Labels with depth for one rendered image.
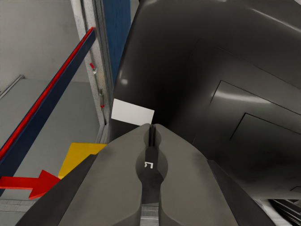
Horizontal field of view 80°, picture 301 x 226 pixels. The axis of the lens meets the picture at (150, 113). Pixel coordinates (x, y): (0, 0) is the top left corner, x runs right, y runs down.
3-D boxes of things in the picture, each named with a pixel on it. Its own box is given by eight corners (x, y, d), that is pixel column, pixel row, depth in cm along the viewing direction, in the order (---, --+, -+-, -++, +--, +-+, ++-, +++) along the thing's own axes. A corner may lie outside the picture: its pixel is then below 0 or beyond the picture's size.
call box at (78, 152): (118, 170, 56) (112, 206, 49) (86, 168, 56) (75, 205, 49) (113, 138, 45) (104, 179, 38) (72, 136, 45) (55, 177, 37)
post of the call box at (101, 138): (111, 129, 60) (103, 163, 51) (102, 128, 60) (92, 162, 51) (110, 123, 57) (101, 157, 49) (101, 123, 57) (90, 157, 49)
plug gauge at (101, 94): (104, 111, 52) (103, 89, 47) (99, 111, 52) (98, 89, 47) (105, 109, 53) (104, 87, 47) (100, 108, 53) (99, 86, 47)
